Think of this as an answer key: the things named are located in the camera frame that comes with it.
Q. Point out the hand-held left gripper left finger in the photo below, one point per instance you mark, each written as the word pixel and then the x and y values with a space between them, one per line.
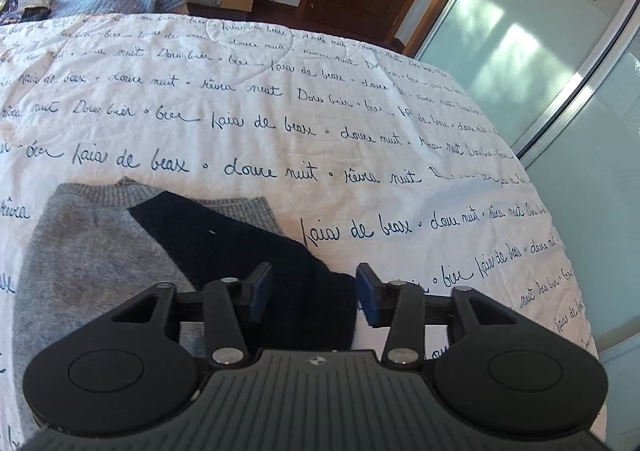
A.
pixel 260 293

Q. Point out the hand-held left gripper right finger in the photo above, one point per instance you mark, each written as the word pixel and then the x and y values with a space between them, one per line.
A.
pixel 369 296

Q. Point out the navy and grey knit sweater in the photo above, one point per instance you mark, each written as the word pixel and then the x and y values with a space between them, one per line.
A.
pixel 100 251

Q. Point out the white script printed blanket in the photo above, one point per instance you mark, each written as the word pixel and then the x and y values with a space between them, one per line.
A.
pixel 300 131

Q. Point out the frosted glass sliding door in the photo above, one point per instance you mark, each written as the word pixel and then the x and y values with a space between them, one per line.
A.
pixel 575 106

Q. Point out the dark patterned cloth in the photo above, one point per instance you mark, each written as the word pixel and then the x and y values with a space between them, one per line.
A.
pixel 22 13

